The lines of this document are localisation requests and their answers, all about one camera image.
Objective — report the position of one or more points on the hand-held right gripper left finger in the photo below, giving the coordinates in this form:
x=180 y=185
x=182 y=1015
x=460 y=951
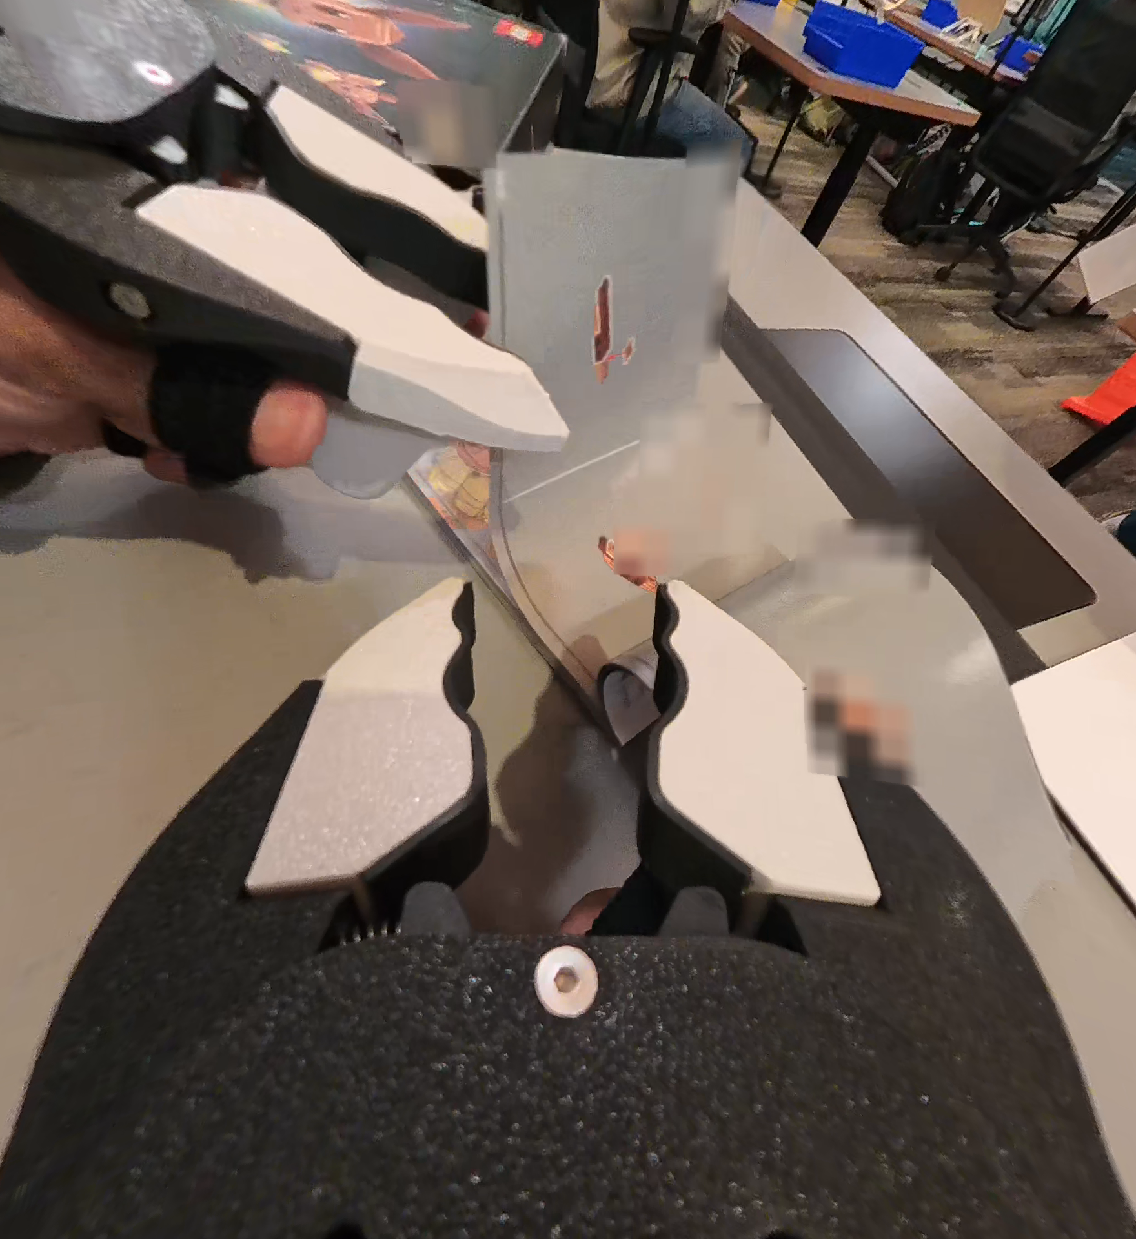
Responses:
x=365 y=775

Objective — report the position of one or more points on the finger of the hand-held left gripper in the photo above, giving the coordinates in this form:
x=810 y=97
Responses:
x=365 y=165
x=374 y=329

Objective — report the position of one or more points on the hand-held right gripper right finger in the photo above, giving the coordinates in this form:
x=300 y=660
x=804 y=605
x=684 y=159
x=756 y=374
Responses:
x=752 y=775

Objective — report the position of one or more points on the brick instruction booklet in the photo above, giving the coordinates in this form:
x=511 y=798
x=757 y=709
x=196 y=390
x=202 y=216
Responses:
x=548 y=542

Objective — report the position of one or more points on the grey desk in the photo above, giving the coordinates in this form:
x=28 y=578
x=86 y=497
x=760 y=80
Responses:
x=122 y=620

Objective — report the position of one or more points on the person's left hand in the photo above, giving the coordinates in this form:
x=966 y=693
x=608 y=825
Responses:
x=25 y=378

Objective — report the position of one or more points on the brick set box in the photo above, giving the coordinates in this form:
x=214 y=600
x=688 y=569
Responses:
x=393 y=39

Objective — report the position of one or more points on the curled grey instruction booklet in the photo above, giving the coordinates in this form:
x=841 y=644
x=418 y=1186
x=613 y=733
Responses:
x=916 y=465

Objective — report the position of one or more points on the wooden office table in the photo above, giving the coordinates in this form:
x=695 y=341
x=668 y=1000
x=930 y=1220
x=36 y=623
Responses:
x=800 y=88

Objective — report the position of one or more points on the stack of blue bins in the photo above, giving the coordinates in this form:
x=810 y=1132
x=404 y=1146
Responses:
x=858 y=39

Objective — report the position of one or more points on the red-orange floor object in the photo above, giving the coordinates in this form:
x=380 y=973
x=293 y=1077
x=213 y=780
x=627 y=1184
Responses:
x=1120 y=387

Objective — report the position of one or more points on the black backpack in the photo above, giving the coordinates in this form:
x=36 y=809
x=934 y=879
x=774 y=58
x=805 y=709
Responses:
x=926 y=185

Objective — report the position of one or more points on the white board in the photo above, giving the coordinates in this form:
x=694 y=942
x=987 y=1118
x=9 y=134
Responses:
x=1133 y=252

